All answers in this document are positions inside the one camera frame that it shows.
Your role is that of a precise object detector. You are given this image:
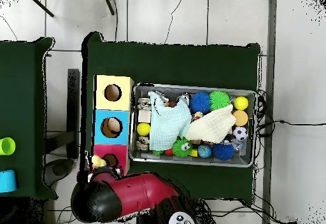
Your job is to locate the light blue waffle cloth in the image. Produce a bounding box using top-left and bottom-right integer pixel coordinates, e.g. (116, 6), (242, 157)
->
(147, 90), (192, 151)

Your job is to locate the yellow plush duck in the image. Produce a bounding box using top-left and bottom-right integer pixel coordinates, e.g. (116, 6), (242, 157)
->
(90, 155), (107, 169)

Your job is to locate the wooden box with three holes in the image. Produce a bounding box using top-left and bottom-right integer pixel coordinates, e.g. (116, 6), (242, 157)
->
(90, 74), (135, 176)

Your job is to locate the yellow smooth ball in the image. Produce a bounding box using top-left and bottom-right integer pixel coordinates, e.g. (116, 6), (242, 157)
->
(136, 122), (152, 137)
(233, 95), (250, 111)

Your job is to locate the green spiky toy with eyes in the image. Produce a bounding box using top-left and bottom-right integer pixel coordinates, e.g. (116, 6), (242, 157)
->
(172, 137), (194, 158)

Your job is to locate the blue spiky rubber ball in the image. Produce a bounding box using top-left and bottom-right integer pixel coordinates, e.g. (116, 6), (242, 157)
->
(188, 91), (211, 114)

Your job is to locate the cream waffle cloth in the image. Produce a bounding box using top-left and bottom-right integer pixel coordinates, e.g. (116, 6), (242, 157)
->
(183, 103), (237, 144)

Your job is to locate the dark green table cloth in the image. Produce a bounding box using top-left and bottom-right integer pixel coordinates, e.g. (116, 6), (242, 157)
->
(0, 36), (58, 200)
(81, 31), (261, 204)

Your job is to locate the small globe ball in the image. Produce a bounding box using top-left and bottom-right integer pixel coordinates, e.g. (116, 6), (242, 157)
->
(197, 144), (213, 159)

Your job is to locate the green spiky rubber ball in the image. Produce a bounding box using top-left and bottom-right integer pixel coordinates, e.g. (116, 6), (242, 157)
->
(208, 90), (230, 112)

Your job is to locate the orange foam ball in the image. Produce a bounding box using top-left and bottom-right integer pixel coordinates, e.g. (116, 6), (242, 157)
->
(232, 109), (250, 127)

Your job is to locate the small soccer ball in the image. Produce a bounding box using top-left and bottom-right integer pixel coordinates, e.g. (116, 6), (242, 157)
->
(232, 126), (248, 142)

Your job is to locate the black upright panel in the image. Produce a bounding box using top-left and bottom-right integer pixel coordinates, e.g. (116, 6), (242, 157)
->
(66, 68), (80, 158)

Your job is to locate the dark grey stand base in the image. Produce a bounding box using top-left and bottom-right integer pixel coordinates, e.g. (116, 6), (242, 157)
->
(44, 158), (74, 186)

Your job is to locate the black stand leg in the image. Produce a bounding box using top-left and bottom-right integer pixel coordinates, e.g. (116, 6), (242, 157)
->
(29, 0), (55, 18)
(103, 0), (116, 16)

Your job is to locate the green plastic cup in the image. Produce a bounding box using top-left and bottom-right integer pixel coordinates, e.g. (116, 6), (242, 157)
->
(0, 136), (17, 156)

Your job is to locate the blue plastic cup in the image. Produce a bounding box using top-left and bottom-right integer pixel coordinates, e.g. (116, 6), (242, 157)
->
(0, 169), (18, 193)

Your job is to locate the wire mesh bin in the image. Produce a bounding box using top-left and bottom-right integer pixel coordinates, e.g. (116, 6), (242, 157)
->
(128, 83), (257, 168)

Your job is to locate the black floor cable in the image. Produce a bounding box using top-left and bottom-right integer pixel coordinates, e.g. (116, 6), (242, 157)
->
(257, 118), (326, 136)

